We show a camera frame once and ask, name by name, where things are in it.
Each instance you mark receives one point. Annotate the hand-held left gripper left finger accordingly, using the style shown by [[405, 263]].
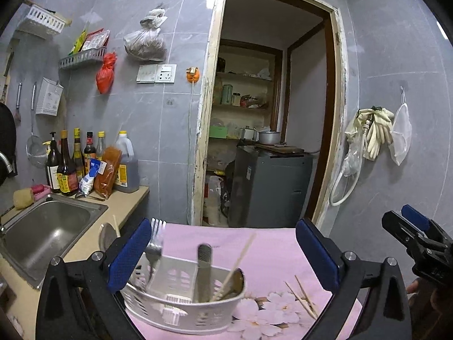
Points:
[[129, 255]]

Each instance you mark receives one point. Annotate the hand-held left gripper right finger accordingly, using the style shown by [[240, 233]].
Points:
[[316, 255]]

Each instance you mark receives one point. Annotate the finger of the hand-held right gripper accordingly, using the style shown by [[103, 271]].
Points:
[[419, 217], [403, 232]]

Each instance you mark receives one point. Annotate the steel fork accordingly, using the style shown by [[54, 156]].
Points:
[[155, 248]]

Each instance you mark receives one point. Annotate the white plastic utensil holder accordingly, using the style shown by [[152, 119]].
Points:
[[177, 311]]

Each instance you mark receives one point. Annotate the steel peeler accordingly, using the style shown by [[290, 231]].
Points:
[[204, 272]]

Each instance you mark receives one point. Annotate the gold spoon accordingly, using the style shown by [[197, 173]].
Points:
[[236, 285]]

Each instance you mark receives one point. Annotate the person's right hand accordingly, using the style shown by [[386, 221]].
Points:
[[413, 287]]

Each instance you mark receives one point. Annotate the pink floral cloth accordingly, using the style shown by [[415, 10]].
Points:
[[276, 248]]

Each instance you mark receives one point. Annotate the beige kitchen countertop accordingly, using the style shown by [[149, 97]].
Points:
[[120, 202]]

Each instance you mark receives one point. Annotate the large brown liquid jug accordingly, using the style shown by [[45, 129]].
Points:
[[129, 177]]

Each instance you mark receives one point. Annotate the orange snack packet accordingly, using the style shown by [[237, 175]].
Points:
[[108, 173]]

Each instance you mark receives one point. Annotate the blue and white packet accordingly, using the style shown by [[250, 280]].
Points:
[[88, 180]]

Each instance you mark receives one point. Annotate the grey washing machine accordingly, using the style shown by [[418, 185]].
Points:
[[269, 184]]

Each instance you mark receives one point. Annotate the steel sink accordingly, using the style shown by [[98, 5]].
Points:
[[46, 230]]

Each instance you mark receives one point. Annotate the clear plastic bag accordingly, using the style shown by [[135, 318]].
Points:
[[350, 163]]

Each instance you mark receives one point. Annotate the white mesh bag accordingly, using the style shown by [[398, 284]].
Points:
[[401, 131]]

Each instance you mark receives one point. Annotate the cream rubber gloves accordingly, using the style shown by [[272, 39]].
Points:
[[377, 134]]

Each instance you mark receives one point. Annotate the white plastic jug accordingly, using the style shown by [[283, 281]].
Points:
[[212, 202]]

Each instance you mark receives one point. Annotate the brown bottle yellow label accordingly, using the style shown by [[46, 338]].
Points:
[[68, 177]]

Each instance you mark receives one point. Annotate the pink soap dish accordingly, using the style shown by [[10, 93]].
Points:
[[40, 189]]

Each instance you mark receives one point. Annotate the yellow-cap bottle olive label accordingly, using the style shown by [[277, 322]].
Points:
[[78, 156]]

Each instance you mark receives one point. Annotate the clear bottle yellow cap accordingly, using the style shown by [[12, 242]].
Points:
[[101, 147]]

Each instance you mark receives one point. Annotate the yellow sponge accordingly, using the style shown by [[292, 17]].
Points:
[[23, 199]]

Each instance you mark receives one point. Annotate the metal pot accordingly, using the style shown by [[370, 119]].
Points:
[[269, 138]]

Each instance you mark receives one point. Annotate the metal strainer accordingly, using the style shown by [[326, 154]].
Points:
[[37, 152]]

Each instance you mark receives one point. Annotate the green box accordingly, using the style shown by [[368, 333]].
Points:
[[217, 131]]

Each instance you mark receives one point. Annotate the black pan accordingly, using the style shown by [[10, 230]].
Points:
[[7, 141]]

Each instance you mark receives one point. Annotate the white hanging box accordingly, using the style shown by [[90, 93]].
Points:
[[49, 97]]

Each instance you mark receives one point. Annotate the red plastic bag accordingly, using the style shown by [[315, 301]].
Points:
[[106, 74]]

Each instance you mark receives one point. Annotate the green canister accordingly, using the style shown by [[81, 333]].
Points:
[[227, 95]]

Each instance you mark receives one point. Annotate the hanging metal utensil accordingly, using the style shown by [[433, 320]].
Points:
[[18, 99]]

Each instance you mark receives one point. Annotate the wooden shelf unit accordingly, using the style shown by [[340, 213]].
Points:
[[244, 76]]

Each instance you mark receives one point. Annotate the hanging clear filled bag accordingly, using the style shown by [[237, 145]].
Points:
[[145, 42]]

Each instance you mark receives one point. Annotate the red packet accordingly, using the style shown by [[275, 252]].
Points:
[[96, 39]]

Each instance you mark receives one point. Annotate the yellow green packet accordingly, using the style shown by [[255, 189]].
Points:
[[78, 42]]

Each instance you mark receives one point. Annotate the wooden door frame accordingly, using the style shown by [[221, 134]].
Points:
[[207, 113]]

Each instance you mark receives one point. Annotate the white wall switch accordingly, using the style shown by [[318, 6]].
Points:
[[147, 73]]

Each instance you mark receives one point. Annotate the white wall socket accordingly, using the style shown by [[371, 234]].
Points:
[[165, 73]]

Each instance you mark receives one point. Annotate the orange wall hook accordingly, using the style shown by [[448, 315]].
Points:
[[193, 74]]

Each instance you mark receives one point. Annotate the grey wall basket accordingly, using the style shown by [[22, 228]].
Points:
[[83, 59]]

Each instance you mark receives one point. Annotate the white wall basket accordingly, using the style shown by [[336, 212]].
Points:
[[40, 21]]

